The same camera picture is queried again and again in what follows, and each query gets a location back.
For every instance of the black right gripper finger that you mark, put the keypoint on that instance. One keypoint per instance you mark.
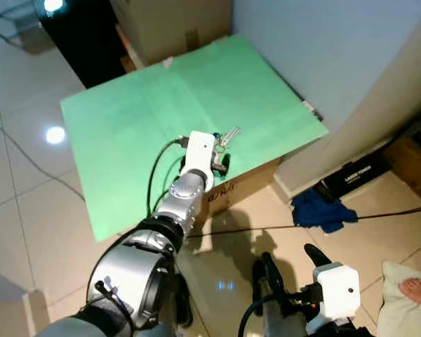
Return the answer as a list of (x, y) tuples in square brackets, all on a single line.
[(274, 277), (316, 255)]

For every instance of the silver key bunch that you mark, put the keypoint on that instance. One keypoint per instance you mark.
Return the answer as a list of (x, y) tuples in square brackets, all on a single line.
[(229, 135)]

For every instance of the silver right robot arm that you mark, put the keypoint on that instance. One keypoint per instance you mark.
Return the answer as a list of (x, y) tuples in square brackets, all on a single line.
[(337, 328)]

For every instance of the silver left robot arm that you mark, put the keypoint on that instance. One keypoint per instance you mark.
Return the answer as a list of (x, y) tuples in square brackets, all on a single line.
[(137, 274)]

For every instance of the printed brown cardboard box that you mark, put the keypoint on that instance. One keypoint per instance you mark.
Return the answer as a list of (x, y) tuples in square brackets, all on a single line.
[(249, 184)]

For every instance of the blue cloth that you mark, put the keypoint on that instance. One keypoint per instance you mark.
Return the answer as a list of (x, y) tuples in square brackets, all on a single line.
[(323, 210)]

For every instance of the black laser toner box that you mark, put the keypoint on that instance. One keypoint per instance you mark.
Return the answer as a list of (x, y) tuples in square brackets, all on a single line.
[(354, 177)]

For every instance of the beige cushion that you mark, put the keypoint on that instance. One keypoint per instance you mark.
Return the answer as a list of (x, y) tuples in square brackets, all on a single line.
[(393, 309)]

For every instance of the black robot left foot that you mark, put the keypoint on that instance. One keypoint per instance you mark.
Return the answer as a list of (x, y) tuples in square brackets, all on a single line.
[(183, 302)]

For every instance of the green paper sheet on box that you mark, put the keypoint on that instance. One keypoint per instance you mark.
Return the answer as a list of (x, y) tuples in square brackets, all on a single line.
[(126, 119)]

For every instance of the small white paper tag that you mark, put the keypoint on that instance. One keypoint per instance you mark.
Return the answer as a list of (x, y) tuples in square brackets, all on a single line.
[(310, 109)]

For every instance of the bare person foot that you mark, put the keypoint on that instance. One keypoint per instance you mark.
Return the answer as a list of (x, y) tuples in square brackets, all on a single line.
[(417, 289)]

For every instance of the dark brown cardboard box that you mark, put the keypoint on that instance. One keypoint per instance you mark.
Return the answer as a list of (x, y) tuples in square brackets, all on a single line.
[(414, 165)]

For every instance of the large plain cardboard box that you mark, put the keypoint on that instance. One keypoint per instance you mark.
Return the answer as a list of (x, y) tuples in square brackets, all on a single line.
[(172, 24)]

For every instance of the black cabinet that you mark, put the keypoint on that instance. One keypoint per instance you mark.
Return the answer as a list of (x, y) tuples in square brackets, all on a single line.
[(91, 45)]

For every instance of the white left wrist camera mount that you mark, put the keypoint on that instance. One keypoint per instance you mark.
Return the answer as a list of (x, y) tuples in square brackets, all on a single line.
[(198, 149)]

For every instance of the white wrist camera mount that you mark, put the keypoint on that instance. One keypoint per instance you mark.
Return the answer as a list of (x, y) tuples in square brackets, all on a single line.
[(198, 149), (337, 289)]

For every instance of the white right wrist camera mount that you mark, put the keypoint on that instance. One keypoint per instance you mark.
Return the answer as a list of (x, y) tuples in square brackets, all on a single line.
[(337, 289)]

